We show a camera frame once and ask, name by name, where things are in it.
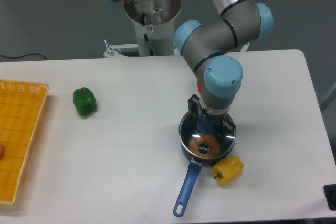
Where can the yellow bell pepper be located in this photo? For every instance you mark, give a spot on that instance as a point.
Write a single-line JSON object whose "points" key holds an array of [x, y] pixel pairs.
{"points": [[226, 170]]}

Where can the black device at table edge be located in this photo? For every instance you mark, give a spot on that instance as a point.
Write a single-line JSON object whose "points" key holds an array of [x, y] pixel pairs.
{"points": [[330, 194]]}

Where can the dark pot with blue handle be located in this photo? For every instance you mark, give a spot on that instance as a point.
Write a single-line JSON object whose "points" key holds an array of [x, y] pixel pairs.
{"points": [[194, 168]]}

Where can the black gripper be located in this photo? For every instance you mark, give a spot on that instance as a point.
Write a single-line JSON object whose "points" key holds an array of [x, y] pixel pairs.
{"points": [[211, 119]]}

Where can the glazed donut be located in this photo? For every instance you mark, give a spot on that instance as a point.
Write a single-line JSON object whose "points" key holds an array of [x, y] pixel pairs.
{"points": [[204, 145]]}

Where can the left metal bracket bolt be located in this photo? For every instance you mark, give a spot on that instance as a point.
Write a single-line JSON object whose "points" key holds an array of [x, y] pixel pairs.
{"points": [[109, 52]]}

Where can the red bell pepper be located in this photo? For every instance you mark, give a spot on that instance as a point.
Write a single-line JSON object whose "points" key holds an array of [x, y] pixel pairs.
{"points": [[199, 87]]}

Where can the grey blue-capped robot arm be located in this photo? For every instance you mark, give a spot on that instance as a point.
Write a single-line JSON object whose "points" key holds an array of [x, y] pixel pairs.
{"points": [[204, 48]]}

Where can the glass pot lid blue knob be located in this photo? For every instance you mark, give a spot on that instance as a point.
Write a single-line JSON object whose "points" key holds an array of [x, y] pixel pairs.
{"points": [[189, 126]]}

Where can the yellow woven basket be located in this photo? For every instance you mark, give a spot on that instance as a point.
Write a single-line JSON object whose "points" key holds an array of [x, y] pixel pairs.
{"points": [[21, 106]]}

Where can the green bell pepper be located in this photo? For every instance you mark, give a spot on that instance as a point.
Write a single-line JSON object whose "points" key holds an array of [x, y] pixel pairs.
{"points": [[84, 101]]}

